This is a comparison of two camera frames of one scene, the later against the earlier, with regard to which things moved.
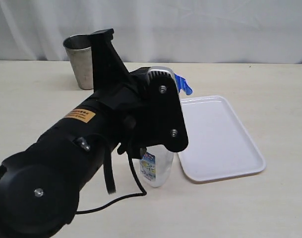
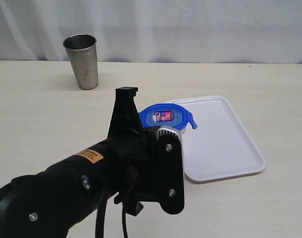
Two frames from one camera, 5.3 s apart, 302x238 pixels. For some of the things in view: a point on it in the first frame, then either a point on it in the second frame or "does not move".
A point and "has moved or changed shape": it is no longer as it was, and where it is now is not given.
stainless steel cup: x=78 y=48 does not move
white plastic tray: x=218 y=147 does not move
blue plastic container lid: x=182 y=84 has moved or changed shape
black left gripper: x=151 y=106 to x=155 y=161
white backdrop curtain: x=263 y=31 does not move
